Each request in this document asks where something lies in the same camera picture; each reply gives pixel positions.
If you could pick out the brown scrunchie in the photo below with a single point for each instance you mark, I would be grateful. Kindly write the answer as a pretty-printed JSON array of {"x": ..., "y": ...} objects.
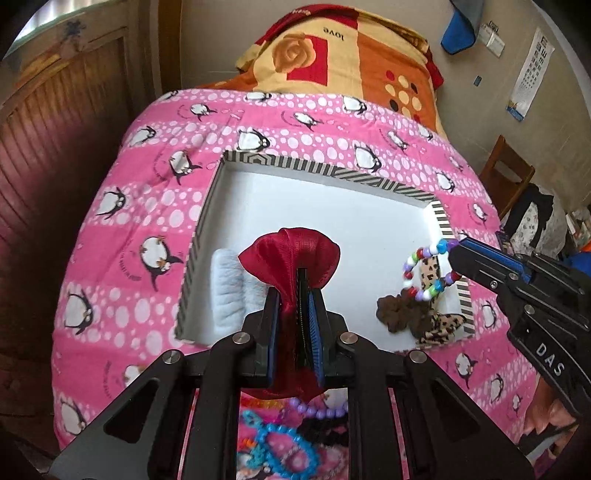
[{"x": 402, "y": 312}]

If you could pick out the leopard print hair bow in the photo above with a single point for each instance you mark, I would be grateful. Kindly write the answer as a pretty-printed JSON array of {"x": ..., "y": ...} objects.
[{"x": 445, "y": 325}]

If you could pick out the black scrunchie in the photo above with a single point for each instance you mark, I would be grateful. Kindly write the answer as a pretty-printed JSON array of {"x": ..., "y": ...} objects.
[{"x": 329, "y": 431}]

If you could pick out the pink penguin bedspread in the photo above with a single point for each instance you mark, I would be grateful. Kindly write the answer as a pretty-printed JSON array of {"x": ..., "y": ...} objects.
[{"x": 200, "y": 175}]

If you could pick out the white wall calendar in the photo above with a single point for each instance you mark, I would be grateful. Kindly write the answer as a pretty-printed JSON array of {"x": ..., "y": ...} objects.
[{"x": 531, "y": 76}]

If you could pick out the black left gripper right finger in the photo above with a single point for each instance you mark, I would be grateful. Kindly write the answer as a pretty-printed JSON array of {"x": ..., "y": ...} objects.
[{"x": 318, "y": 332}]

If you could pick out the striped white jewelry tray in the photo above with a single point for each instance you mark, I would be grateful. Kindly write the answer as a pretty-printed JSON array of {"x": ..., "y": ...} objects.
[{"x": 271, "y": 224}]

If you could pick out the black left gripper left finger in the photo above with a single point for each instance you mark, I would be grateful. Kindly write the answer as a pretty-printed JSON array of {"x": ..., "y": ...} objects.
[{"x": 262, "y": 326}]

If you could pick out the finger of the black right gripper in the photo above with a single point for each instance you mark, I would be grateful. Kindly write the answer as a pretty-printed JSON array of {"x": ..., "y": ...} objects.
[{"x": 484, "y": 264}]

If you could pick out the red satin hair bow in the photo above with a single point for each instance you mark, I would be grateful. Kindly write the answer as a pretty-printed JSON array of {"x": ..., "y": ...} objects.
[{"x": 274, "y": 259}]

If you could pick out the white fluffy scrunchie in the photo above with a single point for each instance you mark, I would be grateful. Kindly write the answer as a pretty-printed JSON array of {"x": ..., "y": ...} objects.
[{"x": 235, "y": 293}]

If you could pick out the blue cloth on wall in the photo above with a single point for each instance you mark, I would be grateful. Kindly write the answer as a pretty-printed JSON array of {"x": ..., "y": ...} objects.
[{"x": 462, "y": 31}]

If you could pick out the orange floral blanket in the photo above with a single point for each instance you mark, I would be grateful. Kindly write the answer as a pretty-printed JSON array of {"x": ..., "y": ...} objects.
[{"x": 334, "y": 49}]

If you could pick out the wooden chair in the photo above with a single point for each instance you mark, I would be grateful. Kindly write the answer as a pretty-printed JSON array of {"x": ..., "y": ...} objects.
[{"x": 505, "y": 176}]

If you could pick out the wooden wall panel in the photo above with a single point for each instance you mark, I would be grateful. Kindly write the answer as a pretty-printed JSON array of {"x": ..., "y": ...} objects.
[{"x": 61, "y": 123}]

